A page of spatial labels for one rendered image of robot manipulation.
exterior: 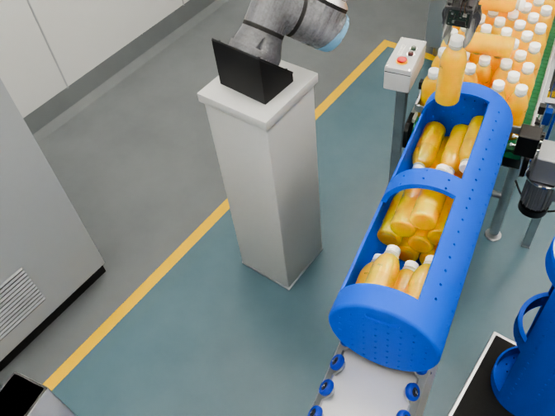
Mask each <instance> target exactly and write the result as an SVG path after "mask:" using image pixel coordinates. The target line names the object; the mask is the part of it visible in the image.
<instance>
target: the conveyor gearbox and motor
mask: <svg viewBox="0 0 555 416"><path fill-rule="evenodd" d="M529 163H530V165H529V166H528V167H527V169H526V172H525V176H526V178H527V179H526V182H525V184H524V188H523V191H522V193H521V190H520V189H519V185H518V183H517V180H515V184H516V186H517V189H518V191H519V193H520V196H521V197H520V199H519V204H518V208H519V211H520V212H521V213H522V214H523V215H525V216H527V217H529V218H533V219H538V218H541V217H544V216H545V215H546V214H547V212H548V213H549V212H555V210H548V208H549V207H550V205H551V204H552V202H555V142H554V141H551V140H546V139H544V140H543V142H542V145H541V148H540V150H539V152H536V154H535V156H534V158H531V159H530V160H529Z"/></svg>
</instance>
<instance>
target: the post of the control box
mask: <svg viewBox="0 0 555 416"><path fill-rule="evenodd" d="M407 99H408V93H405V92H398V91H396V103H395V112H394V122H393V131H392V142H391V160H390V170H389V179H388V184H389V182H390V180H391V177H392V175H393V173H394V172H395V170H396V166H397V164H398V163H399V161H400V159H401V153H402V140H403V133H404V129H405V122H406V107H407Z"/></svg>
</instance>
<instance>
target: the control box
mask: <svg viewBox="0 0 555 416"><path fill-rule="evenodd" d="M403 45H404V46H403ZM412 45H415V46H416V50H411V49H410V47H411V46H412ZM425 46H426V41H422V40H414V39H409V38H405V37H401V38H400V40H399V42H398V43H397V45H396V48H395V49H394V50H393V52H392V54H391V57H390V58H389V60H388V61H387V64H386V65H385V68H384V71H385V72H384V83H383V88H385V89H390V90H394V91H398V92H405V93H409V92H410V90H411V88H412V86H413V84H414V82H415V80H416V78H417V76H418V74H419V72H420V70H421V68H422V66H423V64H424V61H425V48H426V47H425ZM402 47H404V49H403V48H402ZM409 51H413V52H414V54H413V55H408V52H409ZM399 52H401V53H399ZM398 53H399V54H398ZM400 56H404V57H406V58H407V61H406V62H405V63H400V62H398V61H397V58H398V57H400Z"/></svg>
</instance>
